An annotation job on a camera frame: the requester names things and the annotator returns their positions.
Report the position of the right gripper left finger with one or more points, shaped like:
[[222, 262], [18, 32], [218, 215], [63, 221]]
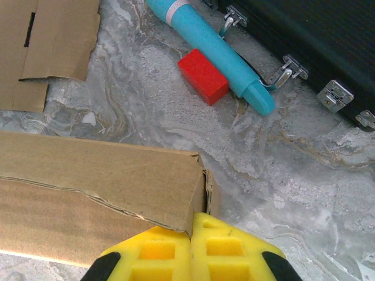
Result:
[[132, 248]]

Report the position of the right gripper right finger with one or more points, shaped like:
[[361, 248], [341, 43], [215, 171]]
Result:
[[199, 228]]

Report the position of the brown cardboard box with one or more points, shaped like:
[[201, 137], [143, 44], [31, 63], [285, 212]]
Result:
[[88, 164], [58, 44]]

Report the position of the red rectangular block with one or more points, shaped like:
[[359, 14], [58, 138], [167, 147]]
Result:
[[202, 73]]

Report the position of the black hard carrying case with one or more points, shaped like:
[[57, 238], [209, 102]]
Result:
[[322, 35]]

